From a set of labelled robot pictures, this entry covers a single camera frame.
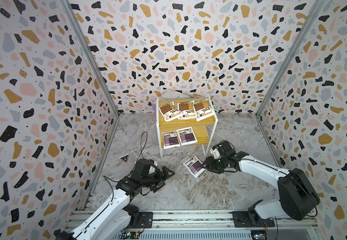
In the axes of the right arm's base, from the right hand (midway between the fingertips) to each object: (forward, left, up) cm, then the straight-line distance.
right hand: (203, 167), depth 85 cm
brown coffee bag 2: (+17, +10, +29) cm, 35 cm away
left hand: (-8, +17, +5) cm, 20 cm away
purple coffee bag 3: (+4, +5, -6) cm, 9 cm away
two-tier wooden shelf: (+11, +11, +27) cm, 31 cm away
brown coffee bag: (+15, +18, +29) cm, 38 cm away
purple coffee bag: (+11, +19, +10) cm, 25 cm away
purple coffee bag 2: (+15, +10, +10) cm, 20 cm away
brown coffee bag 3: (+16, +2, +29) cm, 33 cm away
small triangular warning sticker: (+9, +50, -6) cm, 51 cm away
